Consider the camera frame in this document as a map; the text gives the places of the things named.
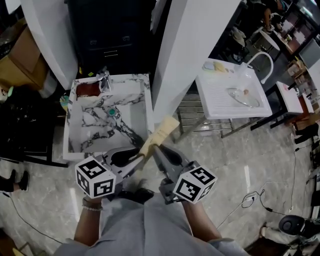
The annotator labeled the marble washbasin cabinet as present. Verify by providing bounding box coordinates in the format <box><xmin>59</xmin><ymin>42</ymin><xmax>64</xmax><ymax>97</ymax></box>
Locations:
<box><xmin>62</xmin><ymin>72</ymin><xmax>155</xmax><ymax>161</ymax></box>

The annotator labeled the round white table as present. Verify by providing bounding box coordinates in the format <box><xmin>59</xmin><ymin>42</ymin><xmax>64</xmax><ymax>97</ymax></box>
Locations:
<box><xmin>258</xmin><ymin>28</ymin><xmax>281</xmax><ymax>52</ymax></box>

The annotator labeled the small white table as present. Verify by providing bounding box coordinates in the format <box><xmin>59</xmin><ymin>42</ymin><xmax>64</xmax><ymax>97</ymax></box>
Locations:
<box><xmin>250</xmin><ymin>80</ymin><xmax>305</xmax><ymax>131</ymax></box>

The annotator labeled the tan toothbrush box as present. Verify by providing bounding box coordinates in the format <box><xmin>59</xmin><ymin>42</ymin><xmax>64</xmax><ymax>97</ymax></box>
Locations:
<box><xmin>138</xmin><ymin>114</ymin><xmax>180</xmax><ymax>164</ymax></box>

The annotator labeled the person's grey clothing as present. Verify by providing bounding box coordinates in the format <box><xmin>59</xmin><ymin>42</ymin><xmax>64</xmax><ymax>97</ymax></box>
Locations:
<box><xmin>53</xmin><ymin>191</ymin><xmax>249</xmax><ymax>256</ymax></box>

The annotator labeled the chrome basin faucet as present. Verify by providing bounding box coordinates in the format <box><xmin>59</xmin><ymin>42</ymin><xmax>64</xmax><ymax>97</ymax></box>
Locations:
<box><xmin>95</xmin><ymin>69</ymin><xmax>112</xmax><ymax>93</ymax></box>

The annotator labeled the white floor cable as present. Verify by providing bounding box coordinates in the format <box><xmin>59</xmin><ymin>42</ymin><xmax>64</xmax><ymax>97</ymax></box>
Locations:
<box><xmin>215</xmin><ymin>181</ymin><xmax>266</xmax><ymax>230</ymax></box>

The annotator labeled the black table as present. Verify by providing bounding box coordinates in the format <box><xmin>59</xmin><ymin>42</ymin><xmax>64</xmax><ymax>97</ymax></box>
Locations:
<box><xmin>0</xmin><ymin>86</ymin><xmax>70</xmax><ymax>169</ymax></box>

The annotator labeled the white sink on steel stand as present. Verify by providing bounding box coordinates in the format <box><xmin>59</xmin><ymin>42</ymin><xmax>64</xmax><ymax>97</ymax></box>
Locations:
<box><xmin>177</xmin><ymin>57</ymin><xmax>274</xmax><ymax>139</ymax></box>

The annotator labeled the black floor cable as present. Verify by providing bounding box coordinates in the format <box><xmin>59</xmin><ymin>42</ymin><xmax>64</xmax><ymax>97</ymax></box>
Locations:
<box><xmin>0</xmin><ymin>190</ymin><xmax>64</xmax><ymax>245</ymax></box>

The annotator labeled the cardboard box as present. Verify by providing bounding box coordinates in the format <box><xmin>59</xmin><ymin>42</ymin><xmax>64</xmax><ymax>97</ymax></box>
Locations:
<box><xmin>0</xmin><ymin>24</ymin><xmax>49</xmax><ymax>91</ymax></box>

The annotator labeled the black cabinet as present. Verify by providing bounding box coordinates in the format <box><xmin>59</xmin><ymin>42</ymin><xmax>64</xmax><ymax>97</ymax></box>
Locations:
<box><xmin>64</xmin><ymin>0</ymin><xmax>161</xmax><ymax>76</ymax></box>

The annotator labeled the person's right forearm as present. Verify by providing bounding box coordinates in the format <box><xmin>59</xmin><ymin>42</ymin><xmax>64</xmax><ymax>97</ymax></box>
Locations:
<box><xmin>180</xmin><ymin>199</ymin><xmax>223</xmax><ymax>243</ymax></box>

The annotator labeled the person's black shoe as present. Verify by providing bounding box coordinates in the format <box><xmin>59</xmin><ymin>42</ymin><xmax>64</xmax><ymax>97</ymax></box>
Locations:
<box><xmin>117</xmin><ymin>186</ymin><xmax>155</xmax><ymax>205</ymax></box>

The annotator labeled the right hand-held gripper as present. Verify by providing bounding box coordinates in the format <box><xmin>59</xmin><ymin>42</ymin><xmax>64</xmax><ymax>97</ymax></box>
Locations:
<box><xmin>152</xmin><ymin>144</ymin><xmax>218</xmax><ymax>205</ymax></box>

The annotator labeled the white plastic bucket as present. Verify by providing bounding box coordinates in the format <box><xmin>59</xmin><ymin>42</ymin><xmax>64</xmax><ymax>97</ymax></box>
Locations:
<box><xmin>38</xmin><ymin>72</ymin><xmax>60</xmax><ymax>99</ymax></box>

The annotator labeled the yellow lidded cup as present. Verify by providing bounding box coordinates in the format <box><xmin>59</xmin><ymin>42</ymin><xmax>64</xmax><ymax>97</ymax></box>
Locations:
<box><xmin>59</xmin><ymin>93</ymin><xmax>74</xmax><ymax>112</ymax></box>

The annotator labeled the white bead bracelet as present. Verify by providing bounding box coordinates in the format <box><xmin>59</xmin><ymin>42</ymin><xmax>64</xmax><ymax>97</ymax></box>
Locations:
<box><xmin>81</xmin><ymin>196</ymin><xmax>104</xmax><ymax>213</ymax></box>

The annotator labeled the yellow sponge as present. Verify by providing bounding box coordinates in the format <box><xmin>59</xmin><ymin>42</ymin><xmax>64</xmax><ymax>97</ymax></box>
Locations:
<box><xmin>203</xmin><ymin>60</ymin><xmax>230</xmax><ymax>74</ymax></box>

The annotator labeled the glass pot lid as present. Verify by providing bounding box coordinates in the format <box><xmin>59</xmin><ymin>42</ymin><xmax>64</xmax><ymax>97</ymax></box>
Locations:
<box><xmin>225</xmin><ymin>87</ymin><xmax>261</xmax><ymax>109</ymax></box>

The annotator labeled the person's left forearm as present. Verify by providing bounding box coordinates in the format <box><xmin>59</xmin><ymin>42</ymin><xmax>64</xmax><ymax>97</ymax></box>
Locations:
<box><xmin>73</xmin><ymin>196</ymin><xmax>104</xmax><ymax>249</ymax></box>

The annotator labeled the black tangled cable pile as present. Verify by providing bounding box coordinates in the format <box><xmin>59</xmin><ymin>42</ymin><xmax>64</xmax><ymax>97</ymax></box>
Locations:
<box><xmin>0</xmin><ymin>87</ymin><xmax>64</xmax><ymax>151</ymax></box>

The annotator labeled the white gooseneck faucet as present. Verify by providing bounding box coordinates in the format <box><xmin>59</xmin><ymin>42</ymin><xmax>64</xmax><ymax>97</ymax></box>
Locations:
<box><xmin>245</xmin><ymin>51</ymin><xmax>275</xmax><ymax>85</ymax></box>

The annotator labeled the dark red tray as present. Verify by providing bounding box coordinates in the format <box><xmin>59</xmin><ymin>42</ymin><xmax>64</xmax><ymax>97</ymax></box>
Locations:
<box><xmin>75</xmin><ymin>82</ymin><xmax>101</xmax><ymax>98</ymax></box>

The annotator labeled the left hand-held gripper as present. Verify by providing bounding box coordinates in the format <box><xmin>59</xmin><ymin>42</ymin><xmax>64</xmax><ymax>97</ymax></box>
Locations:
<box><xmin>74</xmin><ymin>147</ymin><xmax>146</xmax><ymax>200</ymax></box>

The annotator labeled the black and white round device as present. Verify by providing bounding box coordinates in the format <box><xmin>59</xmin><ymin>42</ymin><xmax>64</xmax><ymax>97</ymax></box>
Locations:
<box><xmin>278</xmin><ymin>214</ymin><xmax>320</xmax><ymax>238</ymax></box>

